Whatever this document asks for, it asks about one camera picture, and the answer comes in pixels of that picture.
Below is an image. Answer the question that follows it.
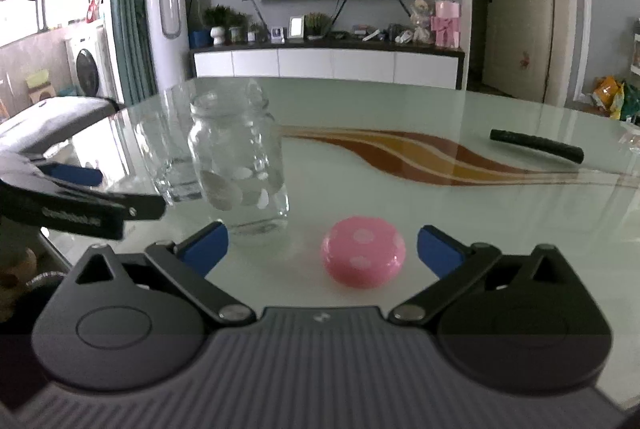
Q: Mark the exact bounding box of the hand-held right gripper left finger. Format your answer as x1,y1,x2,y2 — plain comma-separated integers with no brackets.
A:
75,220,257,324

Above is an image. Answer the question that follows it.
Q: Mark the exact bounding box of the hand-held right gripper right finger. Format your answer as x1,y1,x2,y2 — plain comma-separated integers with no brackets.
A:
387,225,569,325

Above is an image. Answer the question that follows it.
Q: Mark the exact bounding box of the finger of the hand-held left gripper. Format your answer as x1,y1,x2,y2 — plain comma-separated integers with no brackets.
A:
60,187,167,221
0,149,105,188

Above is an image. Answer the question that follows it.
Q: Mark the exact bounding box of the clear glass cup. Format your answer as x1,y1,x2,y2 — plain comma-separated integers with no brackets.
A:
131,89,206,205

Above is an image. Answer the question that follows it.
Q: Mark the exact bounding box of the pink polka dot bottle cap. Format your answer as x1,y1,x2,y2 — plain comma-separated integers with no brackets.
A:
321,216,407,290

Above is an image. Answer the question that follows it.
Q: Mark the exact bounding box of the clear glass bottle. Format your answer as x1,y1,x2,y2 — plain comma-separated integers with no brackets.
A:
187,89,290,238

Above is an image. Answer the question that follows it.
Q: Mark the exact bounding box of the wooden stool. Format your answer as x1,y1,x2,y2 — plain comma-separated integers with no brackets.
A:
27,85,59,106

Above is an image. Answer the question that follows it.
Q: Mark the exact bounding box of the white washing machine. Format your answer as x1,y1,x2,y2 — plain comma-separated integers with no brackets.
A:
65,20,119,99

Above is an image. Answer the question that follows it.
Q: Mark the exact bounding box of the black remote control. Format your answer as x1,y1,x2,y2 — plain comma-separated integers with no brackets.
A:
489,129,585,164

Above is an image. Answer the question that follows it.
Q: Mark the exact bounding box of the white tower air conditioner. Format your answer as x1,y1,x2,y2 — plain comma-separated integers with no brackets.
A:
141,0,191,92

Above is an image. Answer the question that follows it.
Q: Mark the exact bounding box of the green curtain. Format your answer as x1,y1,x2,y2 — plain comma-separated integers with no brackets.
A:
109,0,152,108

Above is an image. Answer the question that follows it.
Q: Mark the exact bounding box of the plant in glass pot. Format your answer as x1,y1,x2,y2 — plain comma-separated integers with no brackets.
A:
227,14,249,44

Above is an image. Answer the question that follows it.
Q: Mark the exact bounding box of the plant in white pot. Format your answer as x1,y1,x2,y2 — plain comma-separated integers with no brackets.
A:
202,5,236,46

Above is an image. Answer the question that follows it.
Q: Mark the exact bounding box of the white television cabinet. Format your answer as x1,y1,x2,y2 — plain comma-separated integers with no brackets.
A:
189,40,466,90

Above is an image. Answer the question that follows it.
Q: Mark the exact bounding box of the pink gift box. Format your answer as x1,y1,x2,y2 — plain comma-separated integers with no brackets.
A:
431,0,462,48

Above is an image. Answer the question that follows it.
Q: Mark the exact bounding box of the white doll figurine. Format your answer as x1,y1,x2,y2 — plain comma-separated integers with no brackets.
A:
409,0,435,44

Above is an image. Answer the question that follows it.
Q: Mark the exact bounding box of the yellow snack bag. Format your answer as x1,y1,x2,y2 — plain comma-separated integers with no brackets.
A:
592,76,626,112

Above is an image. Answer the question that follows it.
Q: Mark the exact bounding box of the cream door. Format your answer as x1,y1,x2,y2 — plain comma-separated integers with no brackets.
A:
482,0,557,104

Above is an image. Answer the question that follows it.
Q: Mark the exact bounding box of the green snack bag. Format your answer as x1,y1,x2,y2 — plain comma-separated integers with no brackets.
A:
620,81,640,120

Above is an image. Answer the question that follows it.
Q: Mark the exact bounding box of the green plant in black pot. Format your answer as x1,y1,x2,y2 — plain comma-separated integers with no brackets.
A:
304,12,331,40

